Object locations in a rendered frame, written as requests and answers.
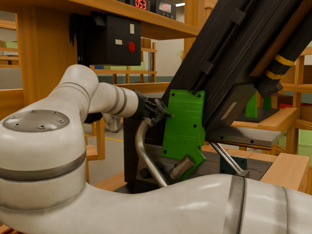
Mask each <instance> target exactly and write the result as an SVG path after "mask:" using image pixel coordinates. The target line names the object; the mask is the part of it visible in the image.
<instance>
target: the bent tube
mask: <svg viewBox="0 0 312 234"><path fill-rule="evenodd" d="M154 101H155V102H156V104H157V107H155V108H154V111H155V112H159V113H162V114H166V115H171V113H170V111H169V110H168V108H167V107H166V105H165V104H164V102H163V101H161V100H158V99H155V100H154ZM147 125H148V124H147V122H146V121H145V120H142V121H141V123H140V124H139V126H138V128H137V131H136V136H135V146H136V151H137V154H138V156H139V158H140V159H141V161H142V162H143V164H144V165H145V167H146V168H147V170H148V171H149V173H150V174H151V176H152V177H153V179H154V180H155V182H156V183H157V185H158V186H159V188H163V187H166V186H168V185H170V184H169V182H168V181H167V179H166V178H165V177H164V175H163V174H162V172H161V171H160V169H159V168H158V167H157V165H156V164H155V162H154V161H153V160H152V158H151V157H150V155H149V154H148V152H147V150H146V148H145V143H144V139H145V134H146V131H147V129H148V127H147Z"/></svg>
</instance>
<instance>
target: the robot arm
mask: <svg viewBox="0 0 312 234"><path fill-rule="evenodd" d="M155 107H157V105H156V104H153V103H151V102H150V101H148V98H147V97H146V96H145V95H143V94H142V93H140V92H139V91H137V90H136V89H134V88H133V89H132V90H129V89H126V88H122V87H117V86H114V85H111V84H108V83H104V82H102V83H99V82H98V77H97V75H96V74H95V72H94V71H93V70H92V69H90V68H88V67H87V66H84V65H71V66H69V67H68V68H67V69H66V71H65V73H64V75H63V77H62V79H61V81H60V83H59V84H58V85H57V87H55V88H54V89H53V91H52V92H51V93H50V94H49V96H48V97H46V98H44V99H42V100H40V101H37V102H35V103H33V104H31V105H29V106H27V107H25V108H23V109H20V110H18V111H16V112H14V113H12V114H10V115H9V116H7V117H5V118H4V119H2V120H1V121H0V222H1V223H3V224H4V225H6V226H8V227H10V228H12V229H14V230H16V231H19V232H22V233H25V234H312V195H309V194H306V193H303V192H299V191H296V190H293V189H290V188H285V187H281V186H278V185H273V184H269V183H266V182H260V181H257V180H253V179H248V178H243V177H241V176H235V175H229V174H212V175H204V176H200V177H196V178H192V179H188V180H185V181H182V182H178V183H175V184H172V185H168V186H166V187H163V188H159V189H156V190H152V191H149V192H145V193H139V194H123V193H118V192H113V191H108V190H104V189H100V188H97V187H94V186H92V185H90V184H89V183H87V182H86V142H85V137H84V132H83V127H82V124H83V123H84V121H85V119H86V118H87V115H88V114H92V113H98V112H101V114H102V116H103V118H104V120H105V122H106V123H107V125H108V127H109V129H110V131H111V132H113V133H118V132H119V131H120V129H121V118H122V117H123V118H127V119H138V118H139V119H141V120H145V121H146V122H147V124H148V125H147V127H148V128H149V129H150V128H151V127H153V126H154V125H155V124H156V123H157V122H158V121H161V120H162V119H163V118H164V114H162V113H159V112H155V111H154V108H155Z"/></svg>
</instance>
